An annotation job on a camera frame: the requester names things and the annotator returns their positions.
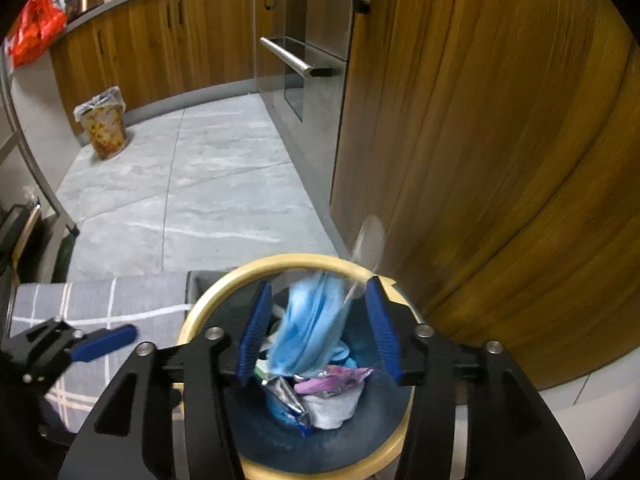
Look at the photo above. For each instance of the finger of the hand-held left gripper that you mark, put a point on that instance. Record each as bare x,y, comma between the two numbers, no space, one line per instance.
105,344

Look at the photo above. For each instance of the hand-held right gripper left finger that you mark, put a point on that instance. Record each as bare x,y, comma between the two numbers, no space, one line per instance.
255,332

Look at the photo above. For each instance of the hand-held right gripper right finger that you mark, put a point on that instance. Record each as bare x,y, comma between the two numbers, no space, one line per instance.
382,332

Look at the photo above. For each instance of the blue face mask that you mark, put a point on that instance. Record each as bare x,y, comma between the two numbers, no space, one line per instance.
310,320

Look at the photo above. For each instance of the blue silver snack packet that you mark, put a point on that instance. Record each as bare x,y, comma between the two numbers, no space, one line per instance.
287,400

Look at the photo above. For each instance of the purple snack wrapper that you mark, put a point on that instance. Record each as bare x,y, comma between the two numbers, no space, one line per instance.
327,384

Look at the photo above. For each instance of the white tissue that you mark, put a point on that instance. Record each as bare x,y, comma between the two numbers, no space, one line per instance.
332,410

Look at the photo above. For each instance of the teal bin with yellow rim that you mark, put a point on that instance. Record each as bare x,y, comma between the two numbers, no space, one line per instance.
350,442

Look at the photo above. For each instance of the white paper scrap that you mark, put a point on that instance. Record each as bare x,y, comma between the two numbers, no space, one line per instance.
264,370

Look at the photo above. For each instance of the grey checked mat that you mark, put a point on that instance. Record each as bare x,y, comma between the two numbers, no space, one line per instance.
125,295

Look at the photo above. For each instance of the tall wooden cabinet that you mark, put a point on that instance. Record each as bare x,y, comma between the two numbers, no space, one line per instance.
475,160

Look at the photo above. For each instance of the flower patterned waste bin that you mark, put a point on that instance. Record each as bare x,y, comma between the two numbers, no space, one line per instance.
107,132

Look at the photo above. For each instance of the clear plastic bin liner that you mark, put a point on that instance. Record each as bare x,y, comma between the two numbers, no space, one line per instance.
97,102

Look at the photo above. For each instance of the wooden base cabinets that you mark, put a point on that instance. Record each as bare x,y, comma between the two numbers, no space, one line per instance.
200,45

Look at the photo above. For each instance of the stainless steel oven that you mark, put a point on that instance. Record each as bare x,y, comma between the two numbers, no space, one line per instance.
325,25

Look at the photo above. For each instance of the red plastic bag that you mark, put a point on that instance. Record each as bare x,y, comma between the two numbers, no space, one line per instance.
37,25

